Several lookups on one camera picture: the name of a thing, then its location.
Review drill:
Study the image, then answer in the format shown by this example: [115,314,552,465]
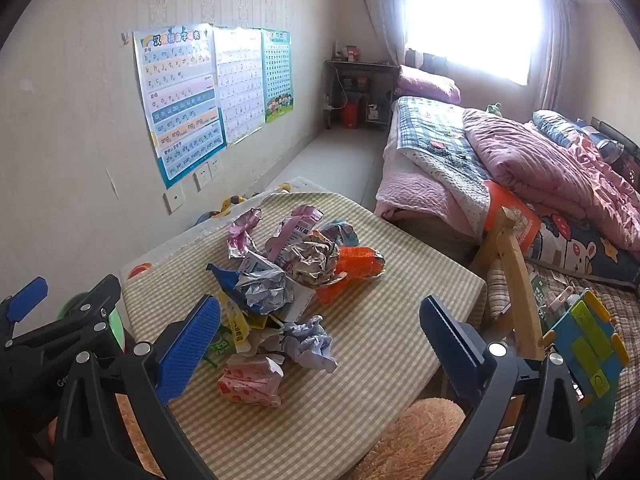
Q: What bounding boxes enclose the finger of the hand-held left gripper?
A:
[0,276,49,343]
[0,274,123,376]

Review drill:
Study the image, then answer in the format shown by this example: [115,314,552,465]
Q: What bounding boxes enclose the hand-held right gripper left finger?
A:
[52,294,221,480]

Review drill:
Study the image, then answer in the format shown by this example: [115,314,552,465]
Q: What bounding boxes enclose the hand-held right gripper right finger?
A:
[419,295,599,480]

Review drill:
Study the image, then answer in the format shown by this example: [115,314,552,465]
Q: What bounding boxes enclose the yellow wrapper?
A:
[220,295,253,356]

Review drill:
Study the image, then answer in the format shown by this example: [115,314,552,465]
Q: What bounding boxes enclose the white paper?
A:
[280,315,339,375]

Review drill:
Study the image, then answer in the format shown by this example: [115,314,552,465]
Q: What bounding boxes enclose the green wrapper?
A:
[200,327,236,368]

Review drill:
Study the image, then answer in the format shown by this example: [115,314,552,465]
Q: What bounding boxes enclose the pink dotted packet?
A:
[216,355,286,408]

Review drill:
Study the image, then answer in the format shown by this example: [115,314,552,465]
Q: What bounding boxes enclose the green striped table cloth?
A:
[120,191,488,480]

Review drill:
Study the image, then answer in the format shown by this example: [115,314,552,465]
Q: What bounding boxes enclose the navy and silver wrapper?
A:
[206,260,296,317]

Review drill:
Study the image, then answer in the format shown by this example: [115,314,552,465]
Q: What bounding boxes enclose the person's fuzzy peach clothing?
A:
[350,397,468,480]

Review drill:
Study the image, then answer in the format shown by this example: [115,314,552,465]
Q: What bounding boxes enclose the white storage bin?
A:
[125,176,346,281]

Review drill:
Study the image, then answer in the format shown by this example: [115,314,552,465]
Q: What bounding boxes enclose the orange wrapper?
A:
[315,246,387,307]

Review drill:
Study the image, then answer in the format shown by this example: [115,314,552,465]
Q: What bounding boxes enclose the pink foil wrapper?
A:
[227,207,263,261]

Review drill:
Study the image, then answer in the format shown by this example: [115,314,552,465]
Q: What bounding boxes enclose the blue and yellow toy block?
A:
[542,287,631,408]

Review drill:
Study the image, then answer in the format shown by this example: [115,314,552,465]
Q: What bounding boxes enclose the orange box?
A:
[482,180,543,256]

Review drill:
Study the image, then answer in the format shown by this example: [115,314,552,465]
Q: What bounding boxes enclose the yellow toy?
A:
[215,192,248,218]

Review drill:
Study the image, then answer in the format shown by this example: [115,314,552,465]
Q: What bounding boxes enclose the crumpled brown foil bag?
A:
[285,232,343,291]

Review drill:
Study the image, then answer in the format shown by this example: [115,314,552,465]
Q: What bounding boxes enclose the pink and white packet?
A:
[265,204,326,266]

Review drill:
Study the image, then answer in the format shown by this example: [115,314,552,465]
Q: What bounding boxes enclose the cartoon printed blanket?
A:
[530,205,640,291]

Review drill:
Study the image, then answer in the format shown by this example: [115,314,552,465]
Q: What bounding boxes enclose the light pink quilted bedspread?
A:
[375,150,481,241]

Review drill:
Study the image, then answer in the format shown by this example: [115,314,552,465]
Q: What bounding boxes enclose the pink quilt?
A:
[462,108,640,253]

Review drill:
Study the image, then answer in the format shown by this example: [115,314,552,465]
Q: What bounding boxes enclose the blue plaid pillow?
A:
[532,109,626,163]

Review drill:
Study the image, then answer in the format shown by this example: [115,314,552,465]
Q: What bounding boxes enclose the pink pillow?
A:
[397,65,462,106]

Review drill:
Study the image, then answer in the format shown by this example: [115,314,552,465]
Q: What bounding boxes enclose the dark shelf desk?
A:
[324,59,401,131]

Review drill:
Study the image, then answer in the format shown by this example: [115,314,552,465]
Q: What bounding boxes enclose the bright window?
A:
[405,0,543,86]

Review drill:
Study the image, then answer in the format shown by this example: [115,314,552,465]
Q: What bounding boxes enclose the pale patterned curtain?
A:
[350,0,418,68]

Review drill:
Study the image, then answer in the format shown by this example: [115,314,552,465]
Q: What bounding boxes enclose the wooden chair frame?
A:
[470,205,546,361]

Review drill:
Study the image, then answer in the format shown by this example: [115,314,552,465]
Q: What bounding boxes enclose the blue alphabet wall poster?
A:
[132,23,226,190]

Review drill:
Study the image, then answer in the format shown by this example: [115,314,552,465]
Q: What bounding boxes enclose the white chart wall poster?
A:
[212,26,266,147]

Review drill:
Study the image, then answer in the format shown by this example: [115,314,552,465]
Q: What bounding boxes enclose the green chart wall poster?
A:
[261,29,296,125]

